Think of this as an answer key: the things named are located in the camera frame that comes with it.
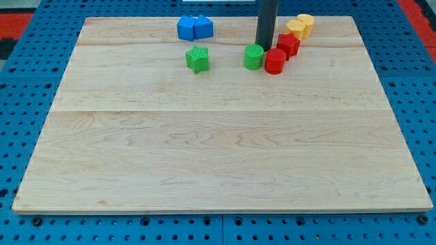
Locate yellow rear block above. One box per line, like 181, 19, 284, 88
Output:
297, 14, 315, 39

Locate green cylinder block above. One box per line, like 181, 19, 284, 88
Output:
243, 44, 264, 70

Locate green star block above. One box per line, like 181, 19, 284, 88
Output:
185, 46, 209, 74

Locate blue right block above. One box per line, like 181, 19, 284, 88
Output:
194, 15, 214, 39

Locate blue left block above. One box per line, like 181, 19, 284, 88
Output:
176, 16, 196, 42

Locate blue block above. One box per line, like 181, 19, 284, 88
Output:
176, 16, 196, 42
194, 15, 214, 39

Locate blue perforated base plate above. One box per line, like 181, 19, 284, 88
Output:
1, 0, 435, 244

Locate red star block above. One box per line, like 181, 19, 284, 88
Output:
277, 33, 300, 61

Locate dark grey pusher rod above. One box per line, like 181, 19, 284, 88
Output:
255, 0, 279, 51

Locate red cylinder block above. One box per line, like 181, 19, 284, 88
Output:
264, 48, 286, 75

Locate yellow front block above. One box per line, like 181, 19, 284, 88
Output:
284, 19, 306, 40

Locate light wooden board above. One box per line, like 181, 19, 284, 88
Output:
12, 16, 433, 215

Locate yellow block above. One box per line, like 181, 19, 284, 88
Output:
284, 19, 306, 40
297, 14, 315, 39

